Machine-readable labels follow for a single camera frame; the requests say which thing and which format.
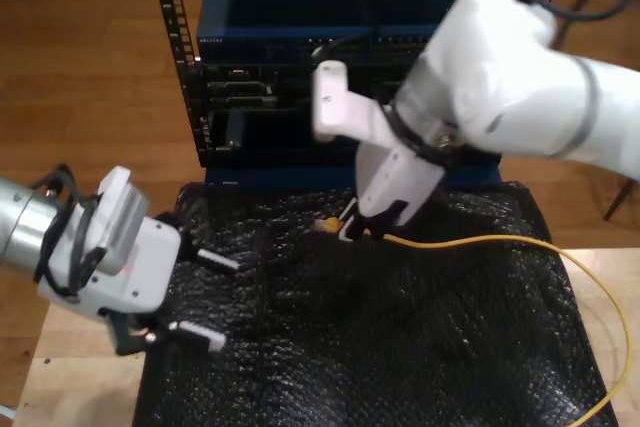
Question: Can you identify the black camera cable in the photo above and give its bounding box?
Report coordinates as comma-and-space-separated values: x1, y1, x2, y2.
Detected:
310, 35, 371, 62

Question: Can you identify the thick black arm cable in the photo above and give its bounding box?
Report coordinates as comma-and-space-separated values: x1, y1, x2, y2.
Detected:
514, 0, 632, 51

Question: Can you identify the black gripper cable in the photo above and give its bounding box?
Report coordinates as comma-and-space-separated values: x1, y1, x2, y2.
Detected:
383, 105, 464, 169
32, 162, 104, 301

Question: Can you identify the yellow network cable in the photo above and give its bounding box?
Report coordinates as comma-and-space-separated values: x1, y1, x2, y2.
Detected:
313, 215, 630, 427

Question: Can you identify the blue base panel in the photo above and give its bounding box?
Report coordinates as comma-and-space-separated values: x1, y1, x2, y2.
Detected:
204, 165, 503, 189

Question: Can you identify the black bubble mat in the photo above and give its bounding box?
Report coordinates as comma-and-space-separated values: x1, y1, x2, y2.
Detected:
130, 180, 621, 427

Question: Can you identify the black rack server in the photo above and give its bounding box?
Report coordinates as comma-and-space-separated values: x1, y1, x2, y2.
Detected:
182, 60, 416, 111

